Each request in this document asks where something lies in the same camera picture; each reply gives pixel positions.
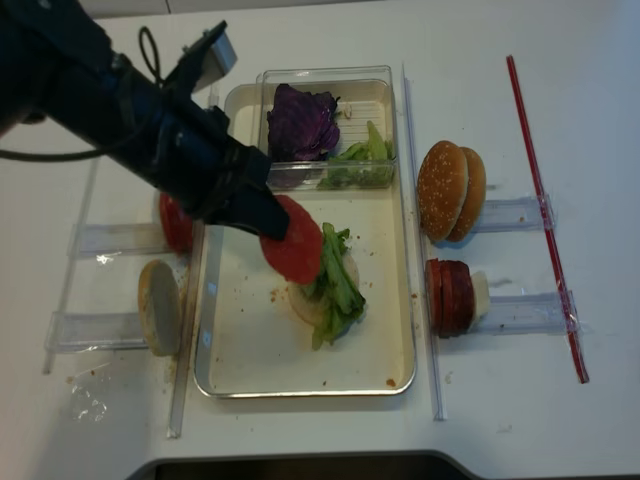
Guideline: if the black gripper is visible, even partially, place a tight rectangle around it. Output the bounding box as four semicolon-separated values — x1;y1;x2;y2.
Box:
149;109;290;241

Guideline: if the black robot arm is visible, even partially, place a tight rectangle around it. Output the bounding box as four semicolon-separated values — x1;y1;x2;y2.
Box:
1;1;289;240

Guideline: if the green lettuce on bun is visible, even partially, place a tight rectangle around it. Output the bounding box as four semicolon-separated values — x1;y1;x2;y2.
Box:
300;222;366;350

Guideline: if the green lettuce in container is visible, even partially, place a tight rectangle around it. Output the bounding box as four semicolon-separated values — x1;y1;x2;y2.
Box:
317;121;394;190

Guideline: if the front meat patty slice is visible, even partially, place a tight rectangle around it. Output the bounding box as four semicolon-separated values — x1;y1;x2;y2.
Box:
425;258;443;335

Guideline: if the meat patty slice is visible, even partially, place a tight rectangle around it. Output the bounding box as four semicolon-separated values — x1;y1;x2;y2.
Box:
440;261;455;338
425;258;443;335
450;261;474;334

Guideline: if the middle meat patty slice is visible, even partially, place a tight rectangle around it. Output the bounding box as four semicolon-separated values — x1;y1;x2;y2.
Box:
440;261;455;338

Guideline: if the rear meat patty slice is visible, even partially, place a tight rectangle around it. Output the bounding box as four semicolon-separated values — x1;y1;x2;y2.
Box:
450;261;474;334

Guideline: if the white cheese slice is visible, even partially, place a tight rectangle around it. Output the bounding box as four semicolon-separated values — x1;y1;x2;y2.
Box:
469;271;490;330

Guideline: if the bottom bun on tray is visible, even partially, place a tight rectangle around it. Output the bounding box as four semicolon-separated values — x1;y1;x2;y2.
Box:
288;253;359;327

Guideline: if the purple cabbage leaf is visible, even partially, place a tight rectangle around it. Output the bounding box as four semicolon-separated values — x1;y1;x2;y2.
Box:
266;84;340;164

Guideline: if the clear plastic container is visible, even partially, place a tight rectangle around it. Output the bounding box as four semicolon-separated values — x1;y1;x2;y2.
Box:
255;66;396;191

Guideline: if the clear holder upper left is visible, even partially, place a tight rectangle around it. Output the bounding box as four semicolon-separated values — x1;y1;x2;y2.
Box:
76;223;170;258

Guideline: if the clear holder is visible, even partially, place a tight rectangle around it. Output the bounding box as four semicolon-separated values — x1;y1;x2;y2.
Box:
45;312;147;353
471;195;555;233
468;291;581;335
76;223;170;258

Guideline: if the cream metal tray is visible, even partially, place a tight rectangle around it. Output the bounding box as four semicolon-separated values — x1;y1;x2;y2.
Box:
193;82;417;399

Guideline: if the bun half cut side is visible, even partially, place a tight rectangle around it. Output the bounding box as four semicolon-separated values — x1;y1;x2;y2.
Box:
137;260;181;357

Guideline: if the front sesame bun top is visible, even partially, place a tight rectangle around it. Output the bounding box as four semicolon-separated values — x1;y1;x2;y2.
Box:
416;140;469;243

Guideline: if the rear bun top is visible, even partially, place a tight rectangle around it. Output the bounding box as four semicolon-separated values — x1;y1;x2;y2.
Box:
447;147;487;243

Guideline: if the clear holder lower left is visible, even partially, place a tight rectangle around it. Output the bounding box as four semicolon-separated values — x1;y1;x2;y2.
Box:
45;312;147;353

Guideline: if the clear holder upper right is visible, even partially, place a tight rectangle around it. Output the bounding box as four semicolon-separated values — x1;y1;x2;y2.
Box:
471;195;555;233

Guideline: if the clear holder lower right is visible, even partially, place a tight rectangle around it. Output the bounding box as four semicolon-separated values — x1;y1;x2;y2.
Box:
468;291;581;335

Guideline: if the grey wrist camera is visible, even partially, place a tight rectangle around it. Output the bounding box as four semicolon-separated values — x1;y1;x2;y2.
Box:
165;21;237;94

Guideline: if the clear rail far left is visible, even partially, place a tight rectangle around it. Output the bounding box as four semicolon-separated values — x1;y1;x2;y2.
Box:
41;159;100;375

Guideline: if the black cable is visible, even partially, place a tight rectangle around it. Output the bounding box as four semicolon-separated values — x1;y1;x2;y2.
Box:
0;25;166;163

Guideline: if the clear rail left of tray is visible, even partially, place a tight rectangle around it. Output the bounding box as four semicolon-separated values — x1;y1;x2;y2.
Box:
167;220;206;440

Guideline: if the clear rail of tray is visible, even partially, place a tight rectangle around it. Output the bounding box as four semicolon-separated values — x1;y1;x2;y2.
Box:
401;64;447;422
167;220;206;440

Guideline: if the clear rail right of tray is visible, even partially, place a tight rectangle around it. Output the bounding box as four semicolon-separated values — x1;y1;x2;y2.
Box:
401;64;447;422

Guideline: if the red plastic rail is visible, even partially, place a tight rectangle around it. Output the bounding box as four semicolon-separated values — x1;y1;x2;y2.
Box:
506;55;590;384

